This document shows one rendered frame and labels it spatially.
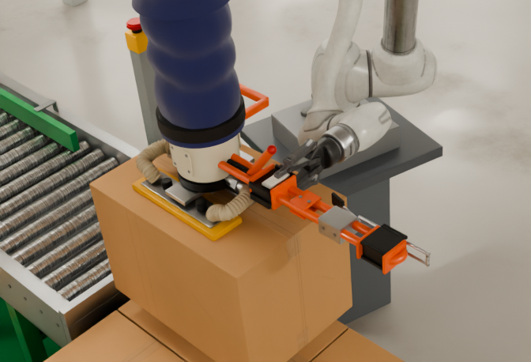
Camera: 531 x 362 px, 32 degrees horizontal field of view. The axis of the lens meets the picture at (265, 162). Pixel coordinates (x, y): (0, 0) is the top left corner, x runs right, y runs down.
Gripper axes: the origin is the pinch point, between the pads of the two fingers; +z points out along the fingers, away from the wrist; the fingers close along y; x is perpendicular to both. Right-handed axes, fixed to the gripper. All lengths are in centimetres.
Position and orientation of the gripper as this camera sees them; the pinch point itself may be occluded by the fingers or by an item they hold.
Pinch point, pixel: (276, 186)
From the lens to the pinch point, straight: 226.5
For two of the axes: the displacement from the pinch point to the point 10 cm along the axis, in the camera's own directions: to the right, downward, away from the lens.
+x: -7.1, -3.6, 6.1
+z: -7.0, 4.6, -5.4
